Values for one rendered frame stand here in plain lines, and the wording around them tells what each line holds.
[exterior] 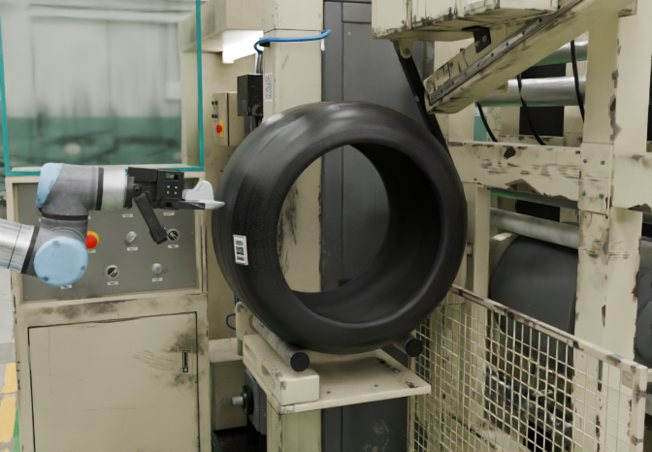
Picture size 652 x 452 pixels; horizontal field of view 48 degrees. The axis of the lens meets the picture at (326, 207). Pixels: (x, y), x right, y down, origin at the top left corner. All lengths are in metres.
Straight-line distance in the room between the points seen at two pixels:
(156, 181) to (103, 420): 0.98
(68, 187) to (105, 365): 0.87
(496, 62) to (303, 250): 0.71
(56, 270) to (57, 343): 0.86
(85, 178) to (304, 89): 0.67
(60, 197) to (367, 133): 0.64
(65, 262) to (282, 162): 0.47
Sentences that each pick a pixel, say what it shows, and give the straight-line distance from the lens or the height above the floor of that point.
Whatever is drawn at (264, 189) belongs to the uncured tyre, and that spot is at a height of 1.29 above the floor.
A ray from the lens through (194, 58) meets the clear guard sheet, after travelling 2.21.
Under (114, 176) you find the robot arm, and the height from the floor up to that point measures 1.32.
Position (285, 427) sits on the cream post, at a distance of 2.09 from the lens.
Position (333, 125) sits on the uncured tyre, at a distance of 1.54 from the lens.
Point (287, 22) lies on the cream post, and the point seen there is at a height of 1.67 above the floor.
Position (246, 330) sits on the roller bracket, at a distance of 1.94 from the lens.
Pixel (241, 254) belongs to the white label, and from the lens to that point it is 1.52.
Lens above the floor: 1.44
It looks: 7 degrees down
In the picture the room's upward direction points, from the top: straight up
